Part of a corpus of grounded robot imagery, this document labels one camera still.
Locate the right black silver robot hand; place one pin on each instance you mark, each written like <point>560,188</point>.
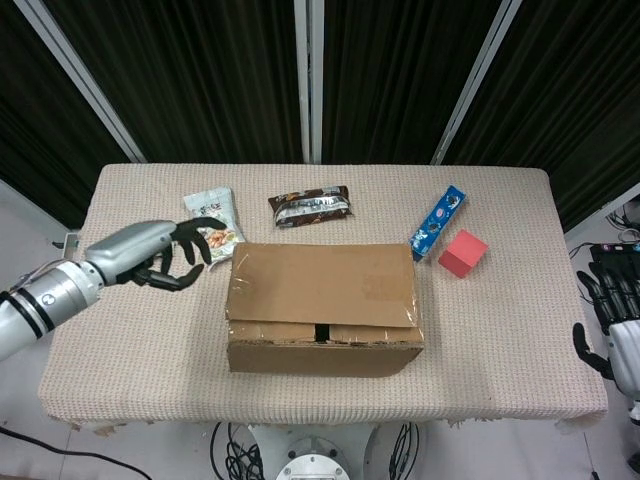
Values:
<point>625,350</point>

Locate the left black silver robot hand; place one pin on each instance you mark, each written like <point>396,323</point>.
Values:
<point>130,250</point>

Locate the cardboard box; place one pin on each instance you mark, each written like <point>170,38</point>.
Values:
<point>320,285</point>

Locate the white silver robot base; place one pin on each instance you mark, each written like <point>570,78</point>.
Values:
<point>312,455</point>

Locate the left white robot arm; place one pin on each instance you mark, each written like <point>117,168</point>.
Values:
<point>45,300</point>

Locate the grey metal tray box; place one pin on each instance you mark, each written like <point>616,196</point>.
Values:
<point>70,240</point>

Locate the beige woven tablecloth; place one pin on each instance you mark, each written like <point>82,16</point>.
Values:
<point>150,340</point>

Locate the green white nut snack bag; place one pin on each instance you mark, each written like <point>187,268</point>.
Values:
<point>212,202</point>

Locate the black flat device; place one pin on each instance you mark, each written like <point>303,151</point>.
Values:
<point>615,248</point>

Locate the black pleated curtain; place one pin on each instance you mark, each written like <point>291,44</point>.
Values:
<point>35,125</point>
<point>575,100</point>
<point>200,75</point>
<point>400,75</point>

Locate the brown chocolate snack packet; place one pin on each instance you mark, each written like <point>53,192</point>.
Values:
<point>310,206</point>

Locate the red cube box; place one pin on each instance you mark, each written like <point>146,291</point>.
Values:
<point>462,252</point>

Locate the blue cookie pack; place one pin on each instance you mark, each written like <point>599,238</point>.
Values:
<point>439,222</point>

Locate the silver aluminium frame post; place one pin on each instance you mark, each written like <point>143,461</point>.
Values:
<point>475,80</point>
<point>80,80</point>
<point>308,80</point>

